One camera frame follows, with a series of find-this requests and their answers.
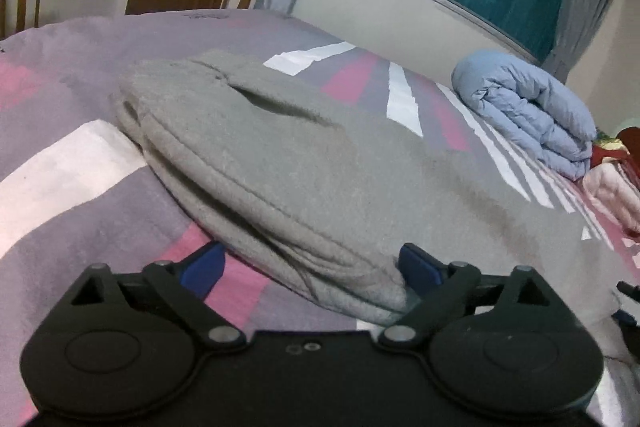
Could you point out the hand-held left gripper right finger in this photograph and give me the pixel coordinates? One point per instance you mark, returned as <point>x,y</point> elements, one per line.
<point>419,265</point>

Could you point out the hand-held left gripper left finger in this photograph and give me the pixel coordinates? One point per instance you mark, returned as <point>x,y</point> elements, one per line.
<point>204,266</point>

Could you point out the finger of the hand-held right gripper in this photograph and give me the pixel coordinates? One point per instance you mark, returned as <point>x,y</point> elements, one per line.
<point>628,293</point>

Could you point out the grey fleece pants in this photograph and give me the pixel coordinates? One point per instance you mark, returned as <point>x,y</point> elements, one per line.
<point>320,187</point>

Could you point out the pale pink blanket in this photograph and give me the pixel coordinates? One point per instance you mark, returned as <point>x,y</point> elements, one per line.
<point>612,192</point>

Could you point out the red patterned cloth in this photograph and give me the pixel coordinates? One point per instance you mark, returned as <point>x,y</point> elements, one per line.
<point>620,147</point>

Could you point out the purple pink striped bedspread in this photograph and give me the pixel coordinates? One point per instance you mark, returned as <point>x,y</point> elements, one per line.
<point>75,187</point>

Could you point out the folded light blue quilt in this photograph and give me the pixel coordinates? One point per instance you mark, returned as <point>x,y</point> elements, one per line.
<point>525,112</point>

